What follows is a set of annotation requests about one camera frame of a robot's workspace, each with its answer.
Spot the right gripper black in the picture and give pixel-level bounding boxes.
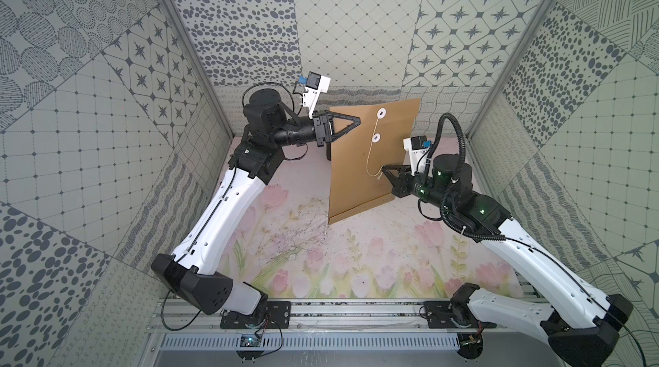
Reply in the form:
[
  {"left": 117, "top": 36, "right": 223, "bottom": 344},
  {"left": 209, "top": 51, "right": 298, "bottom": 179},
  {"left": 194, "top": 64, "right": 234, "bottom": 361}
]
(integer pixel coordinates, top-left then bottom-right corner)
[{"left": 382, "top": 164, "right": 455, "bottom": 214}]

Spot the brown kraft file bag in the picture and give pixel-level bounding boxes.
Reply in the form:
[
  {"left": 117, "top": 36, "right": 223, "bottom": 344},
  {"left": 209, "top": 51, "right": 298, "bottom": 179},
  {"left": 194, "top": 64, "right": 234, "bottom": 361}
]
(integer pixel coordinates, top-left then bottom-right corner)
[{"left": 328, "top": 99, "right": 420, "bottom": 225}]

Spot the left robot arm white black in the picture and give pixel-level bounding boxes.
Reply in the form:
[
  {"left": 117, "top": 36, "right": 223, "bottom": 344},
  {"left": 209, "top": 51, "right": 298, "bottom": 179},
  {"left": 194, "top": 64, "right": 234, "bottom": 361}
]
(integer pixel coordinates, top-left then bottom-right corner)
[{"left": 151, "top": 88, "right": 360, "bottom": 324}]

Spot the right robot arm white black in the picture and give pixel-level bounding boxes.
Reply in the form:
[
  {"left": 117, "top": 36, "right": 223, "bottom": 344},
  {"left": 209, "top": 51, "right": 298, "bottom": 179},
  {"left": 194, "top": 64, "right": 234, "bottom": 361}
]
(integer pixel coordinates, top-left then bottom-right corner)
[{"left": 383, "top": 154, "right": 633, "bottom": 366}]

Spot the floral table mat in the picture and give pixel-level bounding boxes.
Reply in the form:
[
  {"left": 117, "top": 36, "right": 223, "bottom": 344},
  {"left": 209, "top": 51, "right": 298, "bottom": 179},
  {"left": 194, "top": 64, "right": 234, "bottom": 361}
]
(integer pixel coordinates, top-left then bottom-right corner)
[{"left": 216, "top": 147, "right": 523, "bottom": 298}]

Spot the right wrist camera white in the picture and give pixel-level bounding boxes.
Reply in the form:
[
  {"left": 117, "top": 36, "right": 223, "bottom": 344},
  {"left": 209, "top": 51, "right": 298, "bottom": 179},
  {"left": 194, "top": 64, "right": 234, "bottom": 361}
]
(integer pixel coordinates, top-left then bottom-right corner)
[{"left": 403, "top": 135, "right": 432, "bottom": 170}]

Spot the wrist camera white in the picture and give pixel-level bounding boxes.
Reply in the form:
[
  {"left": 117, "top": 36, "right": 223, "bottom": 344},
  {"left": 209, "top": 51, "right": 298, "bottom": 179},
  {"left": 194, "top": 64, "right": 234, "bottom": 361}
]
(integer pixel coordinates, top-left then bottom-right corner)
[
  {"left": 403, "top": 135, "right": 432, "bottom": 170},
  {"left": 297, "top": 72, "right": 331, "bottom": 119}
]

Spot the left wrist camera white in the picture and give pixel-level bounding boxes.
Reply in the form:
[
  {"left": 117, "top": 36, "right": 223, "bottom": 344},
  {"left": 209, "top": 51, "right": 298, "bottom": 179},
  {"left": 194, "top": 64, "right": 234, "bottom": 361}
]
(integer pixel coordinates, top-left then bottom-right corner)
[{"left": 297, "top": 72, "right": 331, "bottom": 119}]

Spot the black corrugated cable conduit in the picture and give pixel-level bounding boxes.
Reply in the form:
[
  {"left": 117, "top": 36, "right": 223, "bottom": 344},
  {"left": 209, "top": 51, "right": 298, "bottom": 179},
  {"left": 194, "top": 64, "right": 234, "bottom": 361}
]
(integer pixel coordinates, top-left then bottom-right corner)
[{"left": 429, "top": 113, "right": 508, "bottom": 243}]

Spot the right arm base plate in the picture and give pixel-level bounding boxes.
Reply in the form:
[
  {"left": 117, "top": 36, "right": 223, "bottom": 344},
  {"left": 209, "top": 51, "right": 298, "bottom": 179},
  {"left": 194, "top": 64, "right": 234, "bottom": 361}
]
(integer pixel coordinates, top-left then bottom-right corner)
[{"left": 419, "top": 300, "right": 497, "bottom": 329}]

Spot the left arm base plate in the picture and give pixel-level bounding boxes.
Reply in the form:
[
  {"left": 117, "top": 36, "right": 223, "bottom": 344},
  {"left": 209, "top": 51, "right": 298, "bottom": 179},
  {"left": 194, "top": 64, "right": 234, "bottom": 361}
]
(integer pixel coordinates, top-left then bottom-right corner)
[{"left": 221, "top": 300, "right": 292, "bottom": 329}]

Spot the aluminium mounting rail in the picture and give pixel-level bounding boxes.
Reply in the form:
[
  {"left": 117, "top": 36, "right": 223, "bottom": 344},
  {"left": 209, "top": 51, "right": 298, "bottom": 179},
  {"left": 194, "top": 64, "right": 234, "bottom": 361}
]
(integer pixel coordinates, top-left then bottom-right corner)
[{"left": 145, "top": 298, "right": 553, "bottom": 334}]

